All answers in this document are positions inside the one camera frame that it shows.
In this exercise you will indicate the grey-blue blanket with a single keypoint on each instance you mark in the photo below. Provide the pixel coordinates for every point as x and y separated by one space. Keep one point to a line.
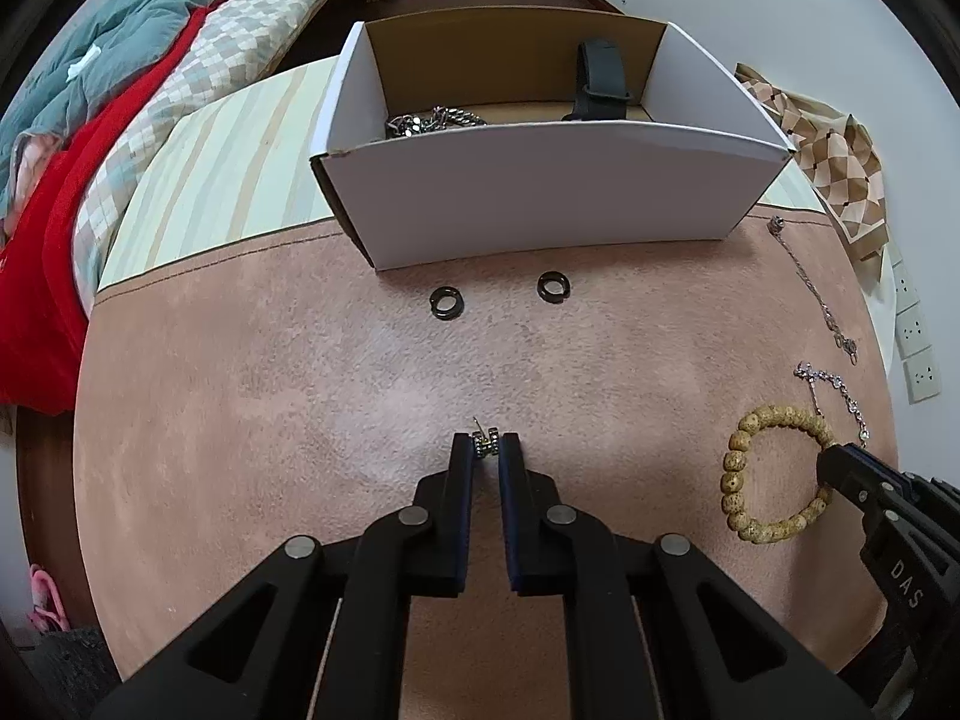
105 52

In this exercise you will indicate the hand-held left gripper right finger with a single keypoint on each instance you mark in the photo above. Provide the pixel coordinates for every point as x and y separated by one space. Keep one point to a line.
510 465

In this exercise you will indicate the white wall sockets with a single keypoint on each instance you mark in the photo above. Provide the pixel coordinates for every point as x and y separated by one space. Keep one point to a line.
916 330

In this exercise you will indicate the small silver earring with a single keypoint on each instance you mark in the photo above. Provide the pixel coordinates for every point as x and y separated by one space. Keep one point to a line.
484 441

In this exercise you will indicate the white cardboard box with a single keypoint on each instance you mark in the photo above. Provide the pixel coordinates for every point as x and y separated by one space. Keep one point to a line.
551 142

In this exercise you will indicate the pink suede mat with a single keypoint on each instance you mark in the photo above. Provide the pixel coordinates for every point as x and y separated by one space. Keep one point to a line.
300 405

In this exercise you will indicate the brown checkered scarf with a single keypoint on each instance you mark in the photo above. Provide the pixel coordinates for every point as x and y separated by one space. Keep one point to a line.
825 157

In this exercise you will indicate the red blanket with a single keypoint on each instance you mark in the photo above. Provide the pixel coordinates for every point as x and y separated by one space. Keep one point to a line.
45 240

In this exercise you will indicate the pink slipper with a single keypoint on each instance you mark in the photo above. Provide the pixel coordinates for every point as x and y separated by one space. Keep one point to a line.
46 600

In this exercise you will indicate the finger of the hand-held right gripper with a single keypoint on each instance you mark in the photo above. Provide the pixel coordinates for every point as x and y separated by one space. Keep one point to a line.
844 476

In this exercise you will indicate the black wristband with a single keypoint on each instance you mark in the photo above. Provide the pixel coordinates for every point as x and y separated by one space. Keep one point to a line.
600 79

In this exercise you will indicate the green striped cloth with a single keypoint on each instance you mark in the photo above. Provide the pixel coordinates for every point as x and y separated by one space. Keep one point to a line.
217 172

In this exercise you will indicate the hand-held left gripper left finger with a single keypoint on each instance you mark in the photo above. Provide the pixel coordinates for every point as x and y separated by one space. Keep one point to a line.
459 465

